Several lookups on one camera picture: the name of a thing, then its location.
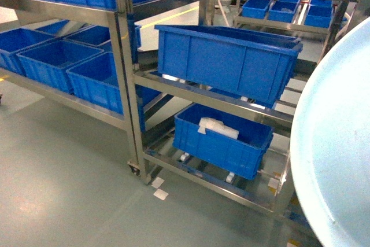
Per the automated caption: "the stainless steel right shelf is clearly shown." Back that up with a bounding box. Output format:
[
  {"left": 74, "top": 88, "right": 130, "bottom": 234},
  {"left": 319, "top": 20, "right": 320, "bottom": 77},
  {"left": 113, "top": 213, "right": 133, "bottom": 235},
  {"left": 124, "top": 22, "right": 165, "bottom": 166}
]
[{"left": 109, "top": 0, "right": 369, "bottom": 224}]

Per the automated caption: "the blue bin left shelf front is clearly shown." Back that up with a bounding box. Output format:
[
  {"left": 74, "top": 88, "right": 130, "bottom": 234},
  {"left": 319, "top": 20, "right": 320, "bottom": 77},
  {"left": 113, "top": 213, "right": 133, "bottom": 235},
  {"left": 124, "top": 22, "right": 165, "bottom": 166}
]
[{"left": 66, "top": 51, "right": 145, "bottom": 132}]

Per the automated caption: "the large blue bin middle layer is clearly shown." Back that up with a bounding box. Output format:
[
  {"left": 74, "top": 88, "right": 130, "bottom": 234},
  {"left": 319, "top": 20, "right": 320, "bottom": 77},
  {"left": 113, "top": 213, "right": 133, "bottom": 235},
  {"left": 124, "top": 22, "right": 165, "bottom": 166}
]
[{"left": 155, "top": 25, "right": 303, "bottom": 108}]

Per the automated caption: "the stainless steel left shelf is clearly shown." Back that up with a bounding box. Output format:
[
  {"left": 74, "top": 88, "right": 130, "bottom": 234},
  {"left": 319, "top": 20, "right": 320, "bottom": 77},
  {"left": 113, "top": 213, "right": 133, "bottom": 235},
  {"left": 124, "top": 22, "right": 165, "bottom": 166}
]
[{"left": 1, "top": 0, "right": 199, "bottom": 180}]

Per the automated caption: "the blue bin shelf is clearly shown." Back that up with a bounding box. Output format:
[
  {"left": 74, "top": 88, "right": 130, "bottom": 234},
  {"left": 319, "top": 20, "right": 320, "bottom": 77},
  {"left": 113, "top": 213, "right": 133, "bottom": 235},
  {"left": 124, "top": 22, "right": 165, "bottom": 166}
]
[
  {"left": 1, "top": 28, "right": 57, "bottom": 76},
  {"left": 66, "top": 51, "right": 145, "bottom": 132},
  {"left": 17, "top": 40, "right": 103, "bottom": 94}
]

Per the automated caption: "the blue bin left shelf middle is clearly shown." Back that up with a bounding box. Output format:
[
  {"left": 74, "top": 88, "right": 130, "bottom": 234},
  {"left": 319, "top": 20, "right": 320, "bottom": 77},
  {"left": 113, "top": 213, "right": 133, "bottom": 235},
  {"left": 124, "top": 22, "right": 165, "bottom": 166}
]
[{"left": 17, "top": 40, "right": 103, "bottom": 94}]

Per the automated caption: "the blue bin bottom layer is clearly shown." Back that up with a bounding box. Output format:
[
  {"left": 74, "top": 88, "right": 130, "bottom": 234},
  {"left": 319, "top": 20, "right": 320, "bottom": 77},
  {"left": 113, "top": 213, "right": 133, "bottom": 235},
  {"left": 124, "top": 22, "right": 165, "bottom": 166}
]
[{"left": 173, "top": 104, "right": 273, "bottom": 180}]

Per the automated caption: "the stainless steel shelf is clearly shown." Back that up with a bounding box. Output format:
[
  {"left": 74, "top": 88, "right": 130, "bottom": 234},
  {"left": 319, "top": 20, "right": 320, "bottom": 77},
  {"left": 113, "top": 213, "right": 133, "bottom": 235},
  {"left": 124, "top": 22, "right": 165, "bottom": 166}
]
[
  {"left": 109, "top": 0, "right": 369, "bottom": 224},
  {"left": 1, "top": 0, "right": 199, "bottom": 180}
]

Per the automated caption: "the blue bin left shelf far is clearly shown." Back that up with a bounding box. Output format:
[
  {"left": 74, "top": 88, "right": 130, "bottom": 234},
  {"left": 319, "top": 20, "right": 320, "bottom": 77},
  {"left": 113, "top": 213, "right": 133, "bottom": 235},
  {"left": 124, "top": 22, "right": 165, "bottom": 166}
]
[{"left": 1, "top": 28, "right": 57, "bottom": 76}]

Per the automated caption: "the light blue oval tray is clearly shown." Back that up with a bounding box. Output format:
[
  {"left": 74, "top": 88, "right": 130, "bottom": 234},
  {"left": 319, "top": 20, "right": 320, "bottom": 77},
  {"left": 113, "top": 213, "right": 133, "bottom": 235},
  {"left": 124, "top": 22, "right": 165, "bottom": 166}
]
[{"left": 290, "top": 20, "right": 369, "bottom": 246}]

